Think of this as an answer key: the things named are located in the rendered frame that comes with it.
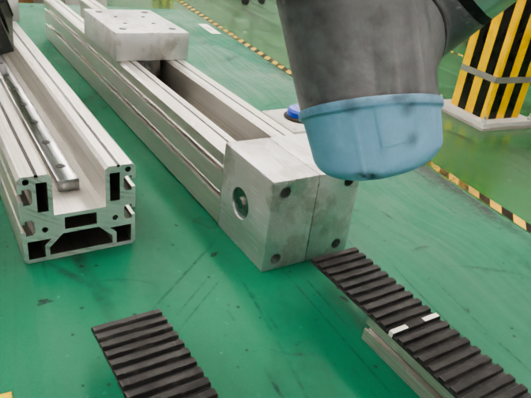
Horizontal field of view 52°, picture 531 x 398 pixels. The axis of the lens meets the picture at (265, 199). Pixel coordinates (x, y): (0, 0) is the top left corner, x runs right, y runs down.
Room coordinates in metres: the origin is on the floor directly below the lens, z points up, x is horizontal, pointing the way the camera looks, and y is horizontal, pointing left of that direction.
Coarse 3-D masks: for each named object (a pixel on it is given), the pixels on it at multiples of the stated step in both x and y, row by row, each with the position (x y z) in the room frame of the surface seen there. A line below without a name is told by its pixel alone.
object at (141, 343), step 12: (168, 324) 0.30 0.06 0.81; (132, 336) 0.28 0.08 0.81; (144, 336) 0.28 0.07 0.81; (156, 336) 0.28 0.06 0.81; (168, 336) 0.29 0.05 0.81; (108, 348) 0.27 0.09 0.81; (120, 348) 0.27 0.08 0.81; (132, 348) 0.27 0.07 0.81; (144, 348) 0.27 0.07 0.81; (108, 360) 0.26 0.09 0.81
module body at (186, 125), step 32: (64, 32) 1.01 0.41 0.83; (96, 64) 0.85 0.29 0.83; (128, 64) 0.75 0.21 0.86; (160, 64) 0.82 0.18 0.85; (128, 96) 0.72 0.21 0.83; (160, 96) 0.63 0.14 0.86; (192, 96) 0.72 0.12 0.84; (224, 96) 0.66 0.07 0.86; (160, 128) 0.63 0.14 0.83; (192, 128) 0.55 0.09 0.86; (224, 128) 0.64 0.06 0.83; (256, 128) 0.58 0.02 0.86; (160, 160) 0.62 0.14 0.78; (192, 160) 0.55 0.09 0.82; (192, 192) 0.55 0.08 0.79
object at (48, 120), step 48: (0, 96) 0.56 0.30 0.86; (48, 96) 0.60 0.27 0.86; (0, 144) 0.45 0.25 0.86; (48, 144) 0.52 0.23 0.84; (96, 144) 0.47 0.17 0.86; (0, 192) 0.49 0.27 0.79; (48, 192) 0.40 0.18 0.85; (96, 192) 0.45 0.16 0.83; (48, 240) 0.40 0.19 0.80; (96, 240) 0.43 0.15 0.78
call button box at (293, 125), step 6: (264, 114) 0.70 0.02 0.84; (270, 114) 0.69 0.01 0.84; (276, 114) 0.70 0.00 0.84; (282, 114) 0.70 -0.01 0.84; (276, 120) 0.67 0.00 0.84; (282, 120) 0.67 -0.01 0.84; (288, 120) 0.68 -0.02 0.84; (294, 120) 0.67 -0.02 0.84; (288, 126) 0.65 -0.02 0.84; (294, 126) 0.66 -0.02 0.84; (300, 126) 0.66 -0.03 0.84; (294, 132) 0.64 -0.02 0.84; (300, 132) 0.65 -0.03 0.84
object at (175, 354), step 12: (156, 348) 0.27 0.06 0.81; (168, 348) 0.27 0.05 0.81; (180, 348) 0.28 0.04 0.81; (120, 360) 0.26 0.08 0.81; (132, 360) 0.26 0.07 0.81; (144, 360) 0.26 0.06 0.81; (156, 360) 0.26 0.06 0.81; (168, 360) 0.26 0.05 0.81; (180, 360) 0.27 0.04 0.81; (120, 372) 0.25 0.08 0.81; (132, 372) 0.25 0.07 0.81; (144, 372) 0.25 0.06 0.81
